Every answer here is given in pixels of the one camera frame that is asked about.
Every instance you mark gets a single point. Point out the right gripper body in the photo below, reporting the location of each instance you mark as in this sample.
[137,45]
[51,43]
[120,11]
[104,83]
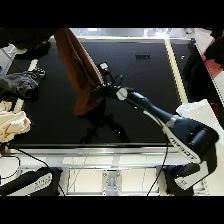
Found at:
[106,90]

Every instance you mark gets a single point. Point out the brown shirt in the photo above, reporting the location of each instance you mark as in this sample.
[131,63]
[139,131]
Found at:
[79,70]

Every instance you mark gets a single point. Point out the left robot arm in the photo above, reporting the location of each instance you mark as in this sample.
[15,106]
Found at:
[27,183]

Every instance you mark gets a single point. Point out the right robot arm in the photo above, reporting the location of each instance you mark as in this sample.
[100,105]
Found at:
[186,133]

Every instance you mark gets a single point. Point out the black garment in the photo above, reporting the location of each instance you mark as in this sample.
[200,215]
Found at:
[197,78]

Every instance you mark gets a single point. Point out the cream garment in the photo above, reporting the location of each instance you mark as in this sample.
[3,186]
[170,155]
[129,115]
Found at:
[12,123]

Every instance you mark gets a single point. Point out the red garment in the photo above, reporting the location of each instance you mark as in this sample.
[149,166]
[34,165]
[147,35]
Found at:
[214,68]

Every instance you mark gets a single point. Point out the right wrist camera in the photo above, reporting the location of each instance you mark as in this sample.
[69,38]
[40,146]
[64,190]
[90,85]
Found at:
[103,66]

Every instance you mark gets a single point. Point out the silver frame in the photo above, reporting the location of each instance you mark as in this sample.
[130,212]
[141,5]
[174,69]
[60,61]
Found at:
[100,160]

